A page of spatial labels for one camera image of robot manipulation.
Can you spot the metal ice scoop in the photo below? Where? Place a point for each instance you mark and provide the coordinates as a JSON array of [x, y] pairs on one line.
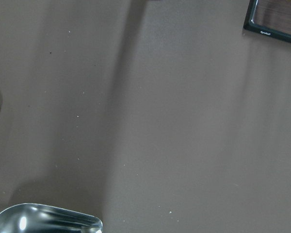
[[40, 218]]

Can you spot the black device at table edge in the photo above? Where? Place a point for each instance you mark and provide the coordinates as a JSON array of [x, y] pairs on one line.
[[271, 18]]

